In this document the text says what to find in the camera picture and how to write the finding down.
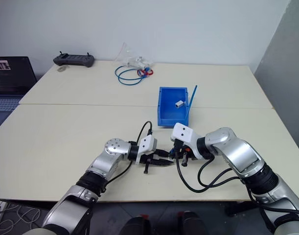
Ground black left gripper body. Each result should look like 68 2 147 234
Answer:
138 151 160 175

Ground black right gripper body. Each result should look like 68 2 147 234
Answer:
173 138 192 161

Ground blue plastic bin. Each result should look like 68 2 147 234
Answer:
157 86 192 127

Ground dark rounded shape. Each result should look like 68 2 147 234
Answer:
120 214 151 235
177 211 212 235

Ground red and blue bands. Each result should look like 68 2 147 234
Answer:
137 66 155 78

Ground clear plastic bag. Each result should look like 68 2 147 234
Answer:
114 42 154 71

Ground dark grey remote controller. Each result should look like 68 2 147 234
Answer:
53 50 95 68

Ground black laptop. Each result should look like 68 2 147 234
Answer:
0 56 38 130

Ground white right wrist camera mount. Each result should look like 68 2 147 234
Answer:
170 122 201 160

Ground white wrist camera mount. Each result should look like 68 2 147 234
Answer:
136 135 158 165
170 122 201 160

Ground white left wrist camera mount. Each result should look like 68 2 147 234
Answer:
136 135 158 165

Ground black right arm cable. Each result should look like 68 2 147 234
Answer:
175 153 243 194

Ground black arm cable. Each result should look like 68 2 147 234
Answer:
175 153 243 194
104 120 153 187

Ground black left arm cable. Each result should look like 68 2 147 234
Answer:
104 120 153 187

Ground straight blue cable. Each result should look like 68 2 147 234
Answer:
185 84 198 116

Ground coiled blue cable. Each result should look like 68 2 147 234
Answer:
115 65 146 87

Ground white floor cables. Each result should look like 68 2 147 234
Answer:
0 202 49 235

